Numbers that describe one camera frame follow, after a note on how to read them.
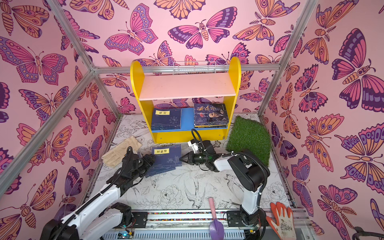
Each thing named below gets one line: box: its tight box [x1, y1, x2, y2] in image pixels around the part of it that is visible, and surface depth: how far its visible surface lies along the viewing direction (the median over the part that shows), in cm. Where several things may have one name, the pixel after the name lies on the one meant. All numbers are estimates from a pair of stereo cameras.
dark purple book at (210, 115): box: [194, 103, 229, 128], surface depth 94 cm
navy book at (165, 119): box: [151, 108, 182, 131], surface depth 96 cm
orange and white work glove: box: [266, 201, 297, 240], surface depth 73 cm
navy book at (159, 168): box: [145, 163, 183, 178], surface depth 87 cm
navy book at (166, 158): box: [146, 144, 182, 177], surface depth 90 cm
